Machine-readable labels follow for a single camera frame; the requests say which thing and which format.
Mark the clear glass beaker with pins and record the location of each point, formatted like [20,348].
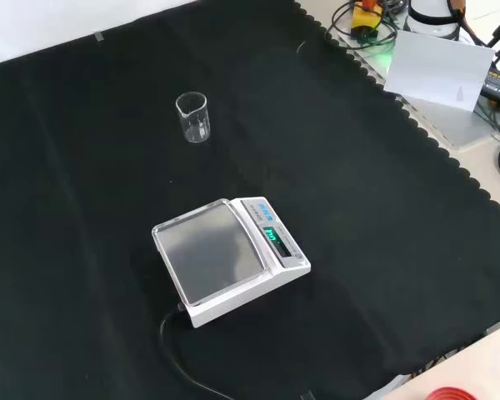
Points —
[193,121]

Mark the white electronic balance steel pan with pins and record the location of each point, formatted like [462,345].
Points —
[216,250]

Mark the black bench cloth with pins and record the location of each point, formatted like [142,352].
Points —
[108,208]

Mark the clear tape strip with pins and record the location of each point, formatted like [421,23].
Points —
[98,36]
[307,396]

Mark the yellow stop button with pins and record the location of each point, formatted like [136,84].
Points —
[364,18]

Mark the pale board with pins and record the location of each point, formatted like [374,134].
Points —
[437,71]

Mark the red round object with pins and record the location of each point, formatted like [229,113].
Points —
[450,394]

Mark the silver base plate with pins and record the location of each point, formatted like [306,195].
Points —
[454,125]

